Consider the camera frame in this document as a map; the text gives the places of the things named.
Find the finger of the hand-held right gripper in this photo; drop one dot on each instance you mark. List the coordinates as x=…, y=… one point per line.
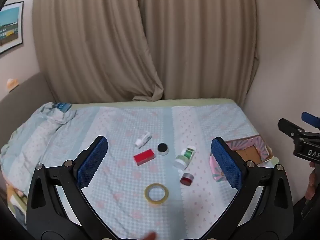
x=290, y=126
x=310, y=118

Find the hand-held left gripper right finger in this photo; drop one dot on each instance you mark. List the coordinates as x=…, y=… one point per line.
x=226, y=165

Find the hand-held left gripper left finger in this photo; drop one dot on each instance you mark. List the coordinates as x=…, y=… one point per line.
x=92, y=162

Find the pink patterned cardboard box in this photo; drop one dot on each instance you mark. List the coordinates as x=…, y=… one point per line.
x=252, y=152

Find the black lidded round jar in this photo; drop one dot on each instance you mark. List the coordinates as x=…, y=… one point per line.
x=163, y=148

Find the person's right hand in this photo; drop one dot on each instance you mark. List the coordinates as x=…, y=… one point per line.
x=312, y=180

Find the pink patterned box lid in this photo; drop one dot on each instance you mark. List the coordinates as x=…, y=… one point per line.
x=217, y=171

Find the white bottle with green label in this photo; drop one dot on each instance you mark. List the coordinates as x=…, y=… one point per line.
x=185, y=158

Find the small red and silver jar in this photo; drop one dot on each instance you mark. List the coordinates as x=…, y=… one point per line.
x=186, y=179

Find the red rectangular box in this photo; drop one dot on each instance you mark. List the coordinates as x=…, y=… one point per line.
x=144, y=157

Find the small white bottle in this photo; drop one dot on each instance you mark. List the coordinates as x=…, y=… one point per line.
x=142, y=140

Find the checked floral bed sheet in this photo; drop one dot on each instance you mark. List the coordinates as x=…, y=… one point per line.
x=130, y=120

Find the blue patterned small item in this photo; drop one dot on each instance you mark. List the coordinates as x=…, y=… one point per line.
x=62, y=106

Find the crumpled light blue quilt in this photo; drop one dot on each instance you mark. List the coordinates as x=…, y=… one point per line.
x=30, y=132

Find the yellow tape roll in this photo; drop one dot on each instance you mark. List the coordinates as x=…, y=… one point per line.
x=156, y=193

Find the grey upholstered headboard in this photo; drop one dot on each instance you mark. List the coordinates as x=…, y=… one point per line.
x=27, y=95

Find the small orange toy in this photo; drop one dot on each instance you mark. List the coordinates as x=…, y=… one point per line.
x=11, y=84

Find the beige curtain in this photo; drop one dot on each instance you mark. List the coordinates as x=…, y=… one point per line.
x=200, y=42
x=90, y=42

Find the framed wall picture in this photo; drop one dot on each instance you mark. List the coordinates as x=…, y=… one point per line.
x=10, y=27

